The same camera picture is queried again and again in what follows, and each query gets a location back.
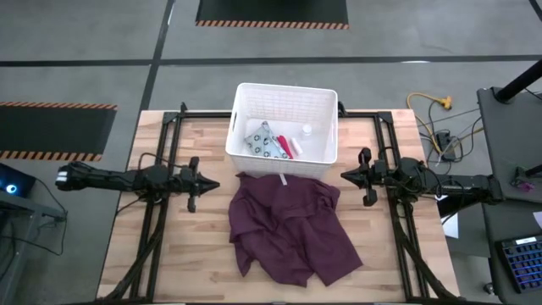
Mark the white paper sheet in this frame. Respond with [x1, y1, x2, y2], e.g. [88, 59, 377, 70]
[440, 211, 461, 240]

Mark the black hazard-striped floor mat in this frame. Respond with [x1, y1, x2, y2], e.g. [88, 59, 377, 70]
[0, 100, 119, 163]
[195, 0, 350, 31]

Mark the grey side table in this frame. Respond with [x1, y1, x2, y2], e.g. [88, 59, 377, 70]
[476, 86, 542, 205]

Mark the grey metal stand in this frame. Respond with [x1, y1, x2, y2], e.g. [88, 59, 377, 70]
[0, 193, 69, 305]

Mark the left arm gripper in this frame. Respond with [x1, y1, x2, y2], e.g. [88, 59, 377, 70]
[179, 156, 221, 214]

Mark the backlit computer keyboard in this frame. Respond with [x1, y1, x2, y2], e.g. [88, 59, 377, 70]
[495, 234, 542, 295]

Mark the maroon cloth garment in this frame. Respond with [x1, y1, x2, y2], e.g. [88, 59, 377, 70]
[228, 172, 364, 288]

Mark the black clamp with purple piece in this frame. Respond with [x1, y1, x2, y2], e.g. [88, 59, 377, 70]
[511, 164, 542, 193]

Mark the black power strip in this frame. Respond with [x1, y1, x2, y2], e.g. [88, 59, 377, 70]
[435, 130, 457, 162]

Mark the grey desk with keyboard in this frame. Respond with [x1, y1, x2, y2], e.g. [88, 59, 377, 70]
[479, 195, 542, 305]

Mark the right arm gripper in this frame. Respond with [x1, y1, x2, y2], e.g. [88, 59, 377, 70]
[340, 147, 389, 208]

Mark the black device with blue light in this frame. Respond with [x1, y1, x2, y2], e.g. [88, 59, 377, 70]
[0, 162, 37, 199]

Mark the blue white patterned packet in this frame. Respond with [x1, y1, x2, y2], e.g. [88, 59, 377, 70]
[244, 120, 290, 160]

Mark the white plastic basket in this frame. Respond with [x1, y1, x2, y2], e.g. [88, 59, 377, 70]
[224, 82, 340, 181]

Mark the red pink tube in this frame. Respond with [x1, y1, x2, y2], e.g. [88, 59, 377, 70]
[277, 134, 295, 160]

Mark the black aluminium table frame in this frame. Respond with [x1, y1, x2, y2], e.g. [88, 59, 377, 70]
[96, 101, 463, 304]

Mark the black pole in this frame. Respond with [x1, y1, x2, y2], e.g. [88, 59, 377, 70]
[494, 58, 542, 105]

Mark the yellow extension cable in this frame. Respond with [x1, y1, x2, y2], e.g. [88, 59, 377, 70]
[406, 92, 454, 154]

